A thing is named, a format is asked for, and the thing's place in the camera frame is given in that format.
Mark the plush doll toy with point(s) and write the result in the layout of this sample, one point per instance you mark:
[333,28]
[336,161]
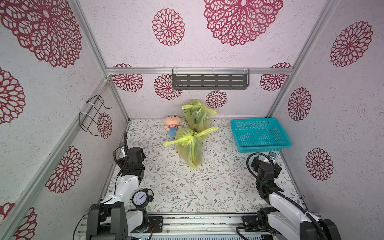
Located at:
[172,125]

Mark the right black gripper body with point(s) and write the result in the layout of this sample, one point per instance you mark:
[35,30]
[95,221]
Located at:
[256,162]

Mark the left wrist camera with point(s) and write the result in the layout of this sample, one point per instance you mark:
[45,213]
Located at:
[120,153]

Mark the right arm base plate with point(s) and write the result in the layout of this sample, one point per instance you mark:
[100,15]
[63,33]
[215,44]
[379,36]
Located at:
[255,221]

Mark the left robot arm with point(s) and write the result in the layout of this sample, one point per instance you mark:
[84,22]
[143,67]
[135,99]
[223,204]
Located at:
[109,220]

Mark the plain green plastic bag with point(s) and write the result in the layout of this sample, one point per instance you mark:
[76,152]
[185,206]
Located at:
[189,145]

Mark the black alarm clock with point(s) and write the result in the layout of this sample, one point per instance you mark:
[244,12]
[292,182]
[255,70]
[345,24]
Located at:
[142,198]

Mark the black wire wall rack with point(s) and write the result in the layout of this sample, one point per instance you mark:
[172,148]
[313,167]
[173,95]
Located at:
[96,121]

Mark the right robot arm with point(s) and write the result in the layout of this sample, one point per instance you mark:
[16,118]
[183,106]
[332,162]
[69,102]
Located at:
[284,216]

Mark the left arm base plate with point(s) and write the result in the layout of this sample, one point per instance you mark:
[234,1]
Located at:
[154,225]

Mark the avocado print green plastic bag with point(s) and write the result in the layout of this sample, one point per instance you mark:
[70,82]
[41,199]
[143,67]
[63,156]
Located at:
[197,116]

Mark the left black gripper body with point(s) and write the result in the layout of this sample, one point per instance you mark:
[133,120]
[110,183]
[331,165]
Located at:
[143,155]

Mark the teal plastic basket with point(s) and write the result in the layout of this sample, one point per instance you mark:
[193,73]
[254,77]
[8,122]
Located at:
[259,135]

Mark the grey wall shelf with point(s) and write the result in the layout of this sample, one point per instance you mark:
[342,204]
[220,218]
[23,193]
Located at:
[210,81]

